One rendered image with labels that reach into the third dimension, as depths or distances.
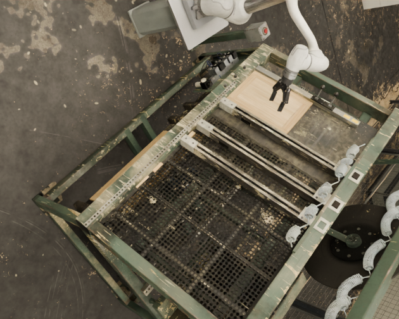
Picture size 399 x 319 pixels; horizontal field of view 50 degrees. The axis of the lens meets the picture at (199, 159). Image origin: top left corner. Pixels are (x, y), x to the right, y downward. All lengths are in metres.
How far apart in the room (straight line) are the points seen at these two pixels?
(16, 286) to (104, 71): 1.89
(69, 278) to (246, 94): 2.16
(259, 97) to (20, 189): 2.01
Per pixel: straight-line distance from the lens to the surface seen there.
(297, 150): 3.22
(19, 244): 3.71
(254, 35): 3.80
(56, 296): 3.99
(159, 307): 3.24
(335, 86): 3.74
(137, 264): 2.72
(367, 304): 2.96
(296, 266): 2.74
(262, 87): 3.61
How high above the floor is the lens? 3.36
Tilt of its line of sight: 48 degrees down
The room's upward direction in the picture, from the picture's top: 99 degrees clockwise
